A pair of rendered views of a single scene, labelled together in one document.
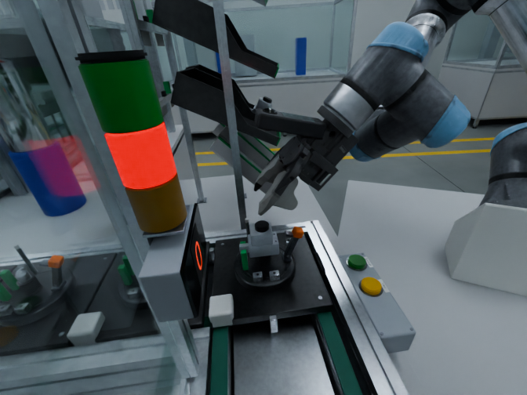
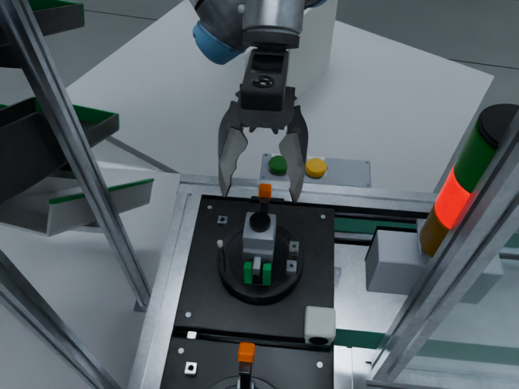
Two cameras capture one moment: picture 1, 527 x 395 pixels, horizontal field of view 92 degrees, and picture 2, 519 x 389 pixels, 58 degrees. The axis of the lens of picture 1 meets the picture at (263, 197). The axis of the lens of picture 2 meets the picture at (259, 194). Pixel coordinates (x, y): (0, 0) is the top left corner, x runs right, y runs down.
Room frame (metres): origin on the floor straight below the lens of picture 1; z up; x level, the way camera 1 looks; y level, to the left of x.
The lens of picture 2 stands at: (0.36, 0.37, 1.65)
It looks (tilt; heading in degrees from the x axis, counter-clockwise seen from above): 53 degrees down; 281
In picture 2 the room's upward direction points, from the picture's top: straight up
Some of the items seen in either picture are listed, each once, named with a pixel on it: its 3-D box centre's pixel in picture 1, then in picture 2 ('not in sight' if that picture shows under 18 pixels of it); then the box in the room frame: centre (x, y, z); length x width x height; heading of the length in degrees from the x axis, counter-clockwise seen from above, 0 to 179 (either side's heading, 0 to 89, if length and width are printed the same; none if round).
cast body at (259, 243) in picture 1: (258, 237); (259, 238); (0.43, 0.02, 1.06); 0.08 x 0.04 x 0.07; 94
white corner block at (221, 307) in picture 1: (221, 310); (318, 326); (0.32, 0.10, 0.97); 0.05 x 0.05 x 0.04; 5
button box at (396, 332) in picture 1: (368, 296); (313, 179); (0.36, -0.21, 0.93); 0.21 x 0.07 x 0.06; 5
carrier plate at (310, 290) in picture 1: (265, 269); (260, 265); (0.43, 0.01, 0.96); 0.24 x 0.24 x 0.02; 5
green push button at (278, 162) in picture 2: (356, 262); (279, 166); (0.43, -0.21, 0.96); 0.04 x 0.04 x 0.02
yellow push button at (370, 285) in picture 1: (370, 287); (315, 168); (0.36, -0.21, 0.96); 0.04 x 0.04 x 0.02
